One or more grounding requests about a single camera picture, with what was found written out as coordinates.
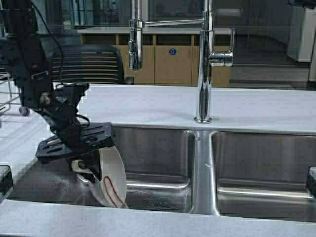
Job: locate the small white frying pan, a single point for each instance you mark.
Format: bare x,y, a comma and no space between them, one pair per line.
111,165

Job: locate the black robot base left corner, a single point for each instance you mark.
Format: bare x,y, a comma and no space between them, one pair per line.
6,182

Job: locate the stainless steel double sink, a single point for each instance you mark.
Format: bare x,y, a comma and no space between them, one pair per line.
225,173

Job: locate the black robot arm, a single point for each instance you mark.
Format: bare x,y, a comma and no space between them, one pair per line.
24,58

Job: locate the red rubber band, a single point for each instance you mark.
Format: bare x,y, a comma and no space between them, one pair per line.
114,195

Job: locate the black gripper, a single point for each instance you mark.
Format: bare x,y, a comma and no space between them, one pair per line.
74,142

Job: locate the wooden background shelf counter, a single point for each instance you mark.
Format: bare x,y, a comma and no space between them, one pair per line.
170,55

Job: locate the chrome kitchen faucet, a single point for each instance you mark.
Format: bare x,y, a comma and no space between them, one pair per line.
208,56

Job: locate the black mesh office chair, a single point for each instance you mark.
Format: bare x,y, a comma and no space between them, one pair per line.
91,63

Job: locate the white wire dish rack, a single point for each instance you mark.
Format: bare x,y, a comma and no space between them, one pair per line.
9,95

